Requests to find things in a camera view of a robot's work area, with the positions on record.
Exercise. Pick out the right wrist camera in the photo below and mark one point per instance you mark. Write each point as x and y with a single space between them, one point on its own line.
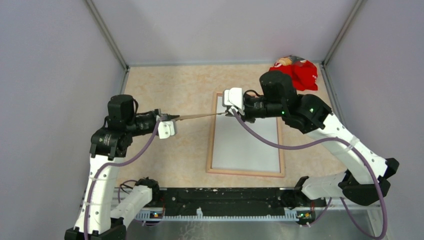
233 100

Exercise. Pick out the pink wooden picture frame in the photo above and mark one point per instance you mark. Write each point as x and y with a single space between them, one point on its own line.
210 149

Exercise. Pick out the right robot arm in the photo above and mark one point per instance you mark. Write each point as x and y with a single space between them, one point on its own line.
365 179

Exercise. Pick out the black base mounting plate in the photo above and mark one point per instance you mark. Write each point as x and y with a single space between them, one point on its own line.
231 201

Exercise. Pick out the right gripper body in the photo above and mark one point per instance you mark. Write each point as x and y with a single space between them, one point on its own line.
258 108

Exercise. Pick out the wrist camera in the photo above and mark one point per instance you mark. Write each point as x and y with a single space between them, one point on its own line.
167 129
233 100

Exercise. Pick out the landscape photo print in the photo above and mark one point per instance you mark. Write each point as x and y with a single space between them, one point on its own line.
245 142

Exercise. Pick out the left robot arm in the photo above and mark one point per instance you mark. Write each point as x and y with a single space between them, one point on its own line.
124 136

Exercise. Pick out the red crumpled cloth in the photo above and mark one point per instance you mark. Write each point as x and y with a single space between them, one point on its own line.
303 72

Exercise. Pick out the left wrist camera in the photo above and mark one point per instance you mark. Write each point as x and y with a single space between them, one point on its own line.
167 129

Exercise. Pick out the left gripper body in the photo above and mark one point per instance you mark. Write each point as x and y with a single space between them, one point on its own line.
144 123

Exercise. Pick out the aluminium rail with cable duct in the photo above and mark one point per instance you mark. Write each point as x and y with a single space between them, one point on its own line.
302 216

